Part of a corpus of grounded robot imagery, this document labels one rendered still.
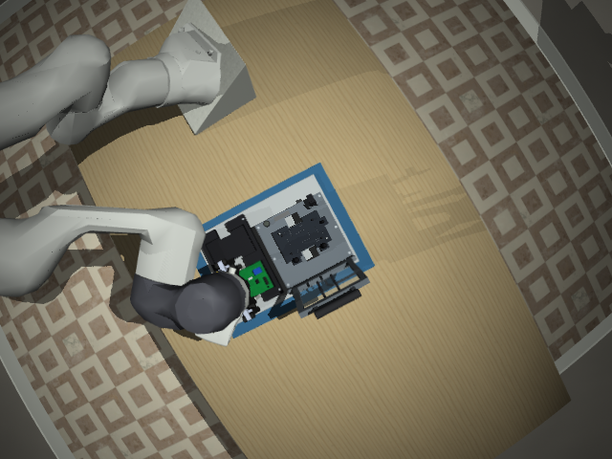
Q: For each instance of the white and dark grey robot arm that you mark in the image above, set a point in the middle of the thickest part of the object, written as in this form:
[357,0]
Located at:
[74,77]

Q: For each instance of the green circuit board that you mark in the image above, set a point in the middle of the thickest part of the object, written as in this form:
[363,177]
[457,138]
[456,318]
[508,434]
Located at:
[257,278]

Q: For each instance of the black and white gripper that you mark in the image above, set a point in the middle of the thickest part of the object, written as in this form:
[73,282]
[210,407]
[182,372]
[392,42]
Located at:
[222,266]

